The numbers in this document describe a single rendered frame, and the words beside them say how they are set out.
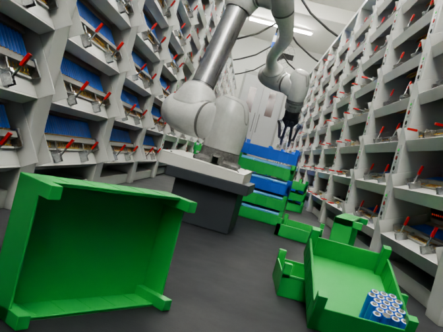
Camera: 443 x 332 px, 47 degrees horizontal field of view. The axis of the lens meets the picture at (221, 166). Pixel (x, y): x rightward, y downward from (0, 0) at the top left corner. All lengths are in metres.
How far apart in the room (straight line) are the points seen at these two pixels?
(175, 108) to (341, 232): 0.91
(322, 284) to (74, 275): 0.59
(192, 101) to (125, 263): 1.21
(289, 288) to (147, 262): 0.41
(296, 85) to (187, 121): 0.73
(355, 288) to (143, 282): 0.52
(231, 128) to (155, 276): 1.08
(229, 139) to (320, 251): 0.77
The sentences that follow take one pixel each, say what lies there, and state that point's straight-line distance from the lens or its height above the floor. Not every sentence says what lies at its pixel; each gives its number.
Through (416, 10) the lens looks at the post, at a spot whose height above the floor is 1.28.
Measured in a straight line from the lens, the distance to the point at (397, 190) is 2.08.
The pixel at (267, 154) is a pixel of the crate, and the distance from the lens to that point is 2.58.
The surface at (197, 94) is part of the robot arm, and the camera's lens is 2.07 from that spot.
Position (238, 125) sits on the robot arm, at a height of 0.41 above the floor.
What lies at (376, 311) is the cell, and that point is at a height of 0.07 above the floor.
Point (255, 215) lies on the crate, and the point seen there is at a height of 0.03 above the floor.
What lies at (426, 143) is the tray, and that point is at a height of 0.51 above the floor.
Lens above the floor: 0.30
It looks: 2 degrees down
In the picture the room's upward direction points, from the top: 15 degrees clockwise
